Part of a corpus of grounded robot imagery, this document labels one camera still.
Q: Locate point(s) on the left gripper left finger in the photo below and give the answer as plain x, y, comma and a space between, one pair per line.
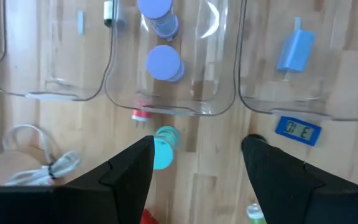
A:
129, 186

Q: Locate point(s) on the light blue charger cube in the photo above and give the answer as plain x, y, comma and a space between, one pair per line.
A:
295, 51

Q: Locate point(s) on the pink small plug charger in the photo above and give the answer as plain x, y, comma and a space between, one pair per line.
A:
141, 115

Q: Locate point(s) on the white charger cube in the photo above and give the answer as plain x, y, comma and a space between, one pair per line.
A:
109, 12

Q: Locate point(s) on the clear plastic bin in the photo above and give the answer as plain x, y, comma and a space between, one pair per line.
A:
204, 77
337, 87
57, 62

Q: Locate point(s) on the red charger cube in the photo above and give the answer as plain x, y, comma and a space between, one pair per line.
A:
149, 219

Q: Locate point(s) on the purple sand timer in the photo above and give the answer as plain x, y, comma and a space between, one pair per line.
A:
163, 62
155, 7

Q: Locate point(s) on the blue digital clock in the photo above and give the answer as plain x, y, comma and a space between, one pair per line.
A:
298, 130

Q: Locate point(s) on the teal sand timer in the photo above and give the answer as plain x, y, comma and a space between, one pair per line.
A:
163, 152

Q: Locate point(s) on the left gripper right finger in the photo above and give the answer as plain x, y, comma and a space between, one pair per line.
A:
284, 193

